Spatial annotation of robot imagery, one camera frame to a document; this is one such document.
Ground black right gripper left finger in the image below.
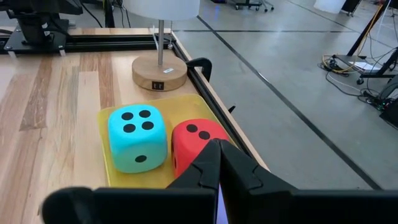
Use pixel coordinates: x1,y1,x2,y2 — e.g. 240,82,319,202
42,139,222,224

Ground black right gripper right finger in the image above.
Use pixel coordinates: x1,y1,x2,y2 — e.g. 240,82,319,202
219,139,398,224

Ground large turquoise foam die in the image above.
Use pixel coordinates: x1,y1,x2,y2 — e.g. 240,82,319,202
107,104,169,174

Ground large red foam die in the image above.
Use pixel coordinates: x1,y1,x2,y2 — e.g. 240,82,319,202
170,118,231,179

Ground yellow translucent plastic bin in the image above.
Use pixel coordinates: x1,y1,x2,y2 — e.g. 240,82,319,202
96,93,239,224

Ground white cylindrical tube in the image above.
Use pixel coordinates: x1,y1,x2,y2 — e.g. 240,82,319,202
123,0,201,92

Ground black computer tower green lights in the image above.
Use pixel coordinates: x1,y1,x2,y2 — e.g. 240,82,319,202
378,98,398,129

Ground black table edge clamp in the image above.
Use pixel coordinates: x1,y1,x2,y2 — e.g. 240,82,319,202
185,57,213,83

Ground black rolling monitor stand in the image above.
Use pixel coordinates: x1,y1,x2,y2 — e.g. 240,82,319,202
334,0,398,85

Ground black office chair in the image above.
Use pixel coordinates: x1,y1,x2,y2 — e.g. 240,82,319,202
233,0,275,13

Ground white round column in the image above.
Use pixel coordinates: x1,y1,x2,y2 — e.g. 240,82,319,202
312,0,348,15

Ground yellow cable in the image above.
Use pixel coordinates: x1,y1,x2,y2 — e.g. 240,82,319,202
321,3,384,75

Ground black aluminium table frame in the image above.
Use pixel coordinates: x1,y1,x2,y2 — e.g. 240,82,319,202
0,29,254,158

